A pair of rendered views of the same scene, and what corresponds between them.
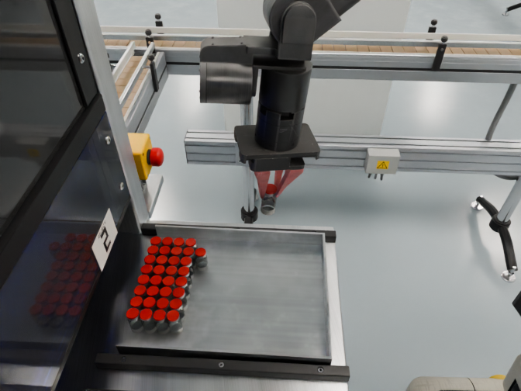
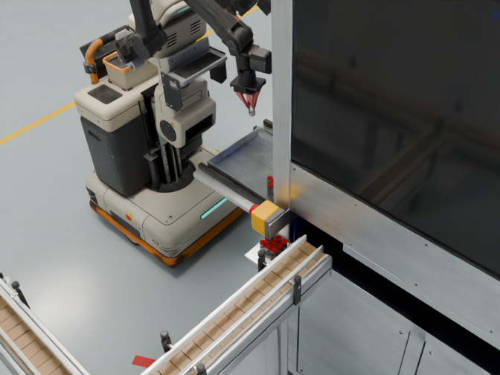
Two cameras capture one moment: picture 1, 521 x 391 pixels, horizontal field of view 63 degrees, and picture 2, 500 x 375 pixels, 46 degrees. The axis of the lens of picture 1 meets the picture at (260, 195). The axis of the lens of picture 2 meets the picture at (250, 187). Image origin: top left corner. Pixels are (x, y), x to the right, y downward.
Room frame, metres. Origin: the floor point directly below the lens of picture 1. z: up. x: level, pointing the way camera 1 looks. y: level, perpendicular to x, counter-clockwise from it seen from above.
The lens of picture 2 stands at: (1.62, 1.04, 2.26)
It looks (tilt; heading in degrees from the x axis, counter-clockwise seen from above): 43 degrees down; 223
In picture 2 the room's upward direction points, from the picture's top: 3 degrees counter-clockwise
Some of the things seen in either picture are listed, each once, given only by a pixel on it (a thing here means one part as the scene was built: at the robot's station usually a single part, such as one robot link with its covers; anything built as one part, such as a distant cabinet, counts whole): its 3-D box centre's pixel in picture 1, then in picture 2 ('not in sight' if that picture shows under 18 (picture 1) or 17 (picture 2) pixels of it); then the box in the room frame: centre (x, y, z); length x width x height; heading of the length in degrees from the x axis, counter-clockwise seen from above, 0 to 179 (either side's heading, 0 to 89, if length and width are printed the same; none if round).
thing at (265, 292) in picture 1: (232, 288); (267, 167); (0.45, 0.05, 0.90); 0.34 x 0.26 x 0.04; 86
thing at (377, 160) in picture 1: (381, 160); not in sight; (1.31, -0.47, 0.50); 0.12 x 0.05 x 0.09; 87
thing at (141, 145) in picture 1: (132, 156); (267, 219); (0.71, 0.27, 1.00); 0.08 x 0.07 x 0.07; 87
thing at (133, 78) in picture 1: (115, 110); (234, 321); (1.01, 0.39, 0.92); 0.69 x 0.16 x 0.16; 177
